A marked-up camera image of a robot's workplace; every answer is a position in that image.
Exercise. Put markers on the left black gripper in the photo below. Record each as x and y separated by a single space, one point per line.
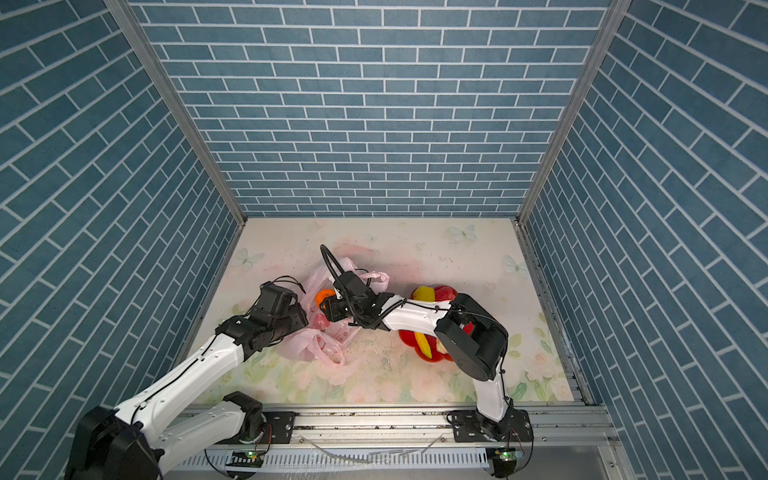
300 319

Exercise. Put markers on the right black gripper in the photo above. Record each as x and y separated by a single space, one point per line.
331 308

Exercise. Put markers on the orange fake fruit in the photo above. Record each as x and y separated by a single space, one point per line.
324 294

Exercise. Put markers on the pink plastic bag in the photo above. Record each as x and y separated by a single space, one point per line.
322 341

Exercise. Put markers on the yellow round fake fruit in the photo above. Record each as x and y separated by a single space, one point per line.
424 294

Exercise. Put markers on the yellow fake banana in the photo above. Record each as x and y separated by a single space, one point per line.
423 345

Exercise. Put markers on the red fake fruit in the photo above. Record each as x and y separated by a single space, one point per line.
444 293

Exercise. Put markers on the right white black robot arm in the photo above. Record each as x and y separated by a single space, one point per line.
476 342

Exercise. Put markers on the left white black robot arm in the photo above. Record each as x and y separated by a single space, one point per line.
141 438

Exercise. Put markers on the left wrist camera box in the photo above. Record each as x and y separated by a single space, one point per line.
274 301

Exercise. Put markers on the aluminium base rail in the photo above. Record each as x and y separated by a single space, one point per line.
567 440

